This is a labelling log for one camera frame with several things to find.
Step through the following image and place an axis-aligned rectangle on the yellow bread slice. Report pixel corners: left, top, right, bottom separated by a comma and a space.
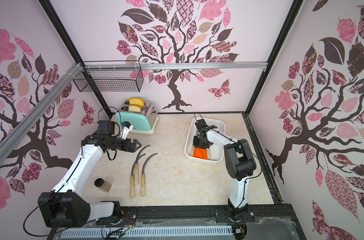
129, 98, 146, 107

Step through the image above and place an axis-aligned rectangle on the pale bread slice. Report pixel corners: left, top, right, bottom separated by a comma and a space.
128, 105, 143, 113

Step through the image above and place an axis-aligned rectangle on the white storage box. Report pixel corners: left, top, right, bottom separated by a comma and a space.
184, 118, 226, 165

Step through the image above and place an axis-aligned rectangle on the aluminium rail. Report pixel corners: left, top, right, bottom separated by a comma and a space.
0, 63, 83, 166
85, 62, 268, 71

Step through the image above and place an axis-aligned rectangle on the small jar with black lid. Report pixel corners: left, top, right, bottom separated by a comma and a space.
94, 178, 112, 193

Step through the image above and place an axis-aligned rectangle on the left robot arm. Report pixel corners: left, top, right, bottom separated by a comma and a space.
37, 120, 141, 230

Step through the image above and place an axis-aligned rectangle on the white cable duct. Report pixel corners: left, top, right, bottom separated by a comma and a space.
58, 226, 233, 240

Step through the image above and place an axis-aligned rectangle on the aluminium rail back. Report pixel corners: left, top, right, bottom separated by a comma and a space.
85, 62, 268, 71

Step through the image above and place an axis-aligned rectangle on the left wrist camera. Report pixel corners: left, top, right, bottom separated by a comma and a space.
119, 121, 133, 140

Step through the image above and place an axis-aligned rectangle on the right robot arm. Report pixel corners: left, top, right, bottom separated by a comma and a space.
191, 118, 257, 218

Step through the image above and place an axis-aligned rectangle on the black wire basket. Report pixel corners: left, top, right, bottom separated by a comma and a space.
73, 60, 145, 92

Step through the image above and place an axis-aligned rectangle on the mint green toaster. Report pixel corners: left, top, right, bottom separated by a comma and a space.
115, 100, 159, 134

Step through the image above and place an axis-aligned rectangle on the aluminium rail left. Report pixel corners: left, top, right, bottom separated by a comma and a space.
0, 63, 83, 166

